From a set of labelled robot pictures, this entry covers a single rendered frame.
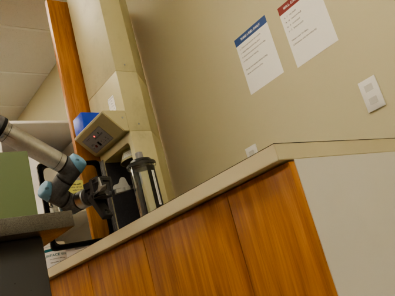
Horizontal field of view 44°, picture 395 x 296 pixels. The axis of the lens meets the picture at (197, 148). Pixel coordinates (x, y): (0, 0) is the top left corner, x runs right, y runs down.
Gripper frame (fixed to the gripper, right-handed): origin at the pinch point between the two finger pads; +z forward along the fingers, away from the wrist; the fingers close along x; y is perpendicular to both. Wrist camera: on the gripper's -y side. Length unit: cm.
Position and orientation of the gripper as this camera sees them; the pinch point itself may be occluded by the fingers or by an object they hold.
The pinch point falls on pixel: (121, 186)
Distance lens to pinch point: 187.6
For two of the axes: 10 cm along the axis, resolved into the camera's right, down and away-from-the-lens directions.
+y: -2.5, -9.3, 2.6
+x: 6.2, 0.5, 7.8
